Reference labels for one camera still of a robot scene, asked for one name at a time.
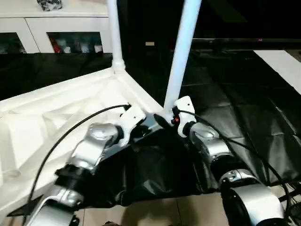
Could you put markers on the white plastic table leg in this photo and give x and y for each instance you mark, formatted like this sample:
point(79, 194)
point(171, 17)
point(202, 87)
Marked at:
point(183, 47)
point(116, 35)

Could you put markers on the white plastic table top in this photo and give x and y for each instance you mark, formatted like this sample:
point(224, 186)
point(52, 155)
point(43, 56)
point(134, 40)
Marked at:
point(47, 113)

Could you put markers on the black table mat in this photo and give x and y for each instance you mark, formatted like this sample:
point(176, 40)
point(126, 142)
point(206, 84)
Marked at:
point(235, 106)

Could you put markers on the small tan label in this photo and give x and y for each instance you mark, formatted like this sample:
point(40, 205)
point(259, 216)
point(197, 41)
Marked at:
point(149, 43)

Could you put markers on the white jar in cabinet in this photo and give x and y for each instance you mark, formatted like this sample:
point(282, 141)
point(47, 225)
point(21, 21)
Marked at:
point(98, 48)

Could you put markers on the red item in cabinet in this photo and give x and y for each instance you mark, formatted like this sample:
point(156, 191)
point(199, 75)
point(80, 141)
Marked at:
point(56, 47)

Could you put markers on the white board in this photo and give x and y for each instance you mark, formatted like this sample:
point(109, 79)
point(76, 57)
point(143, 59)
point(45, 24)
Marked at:
point(284, 66)

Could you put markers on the white glass-door cabinet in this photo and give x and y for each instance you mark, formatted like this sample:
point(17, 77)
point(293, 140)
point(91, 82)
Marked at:
point(47, 26)

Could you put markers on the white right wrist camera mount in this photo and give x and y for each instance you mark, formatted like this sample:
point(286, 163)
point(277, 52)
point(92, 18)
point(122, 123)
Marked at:
point(185, 106)

